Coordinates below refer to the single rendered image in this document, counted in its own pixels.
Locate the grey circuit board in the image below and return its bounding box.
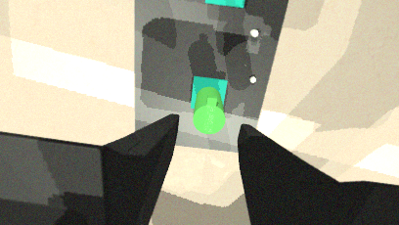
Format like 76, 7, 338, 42
134, 0, 288, 153

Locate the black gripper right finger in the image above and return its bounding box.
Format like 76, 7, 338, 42
238, 124, 399, 225

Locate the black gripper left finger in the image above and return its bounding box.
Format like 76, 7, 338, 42
0, 113, 179, 225

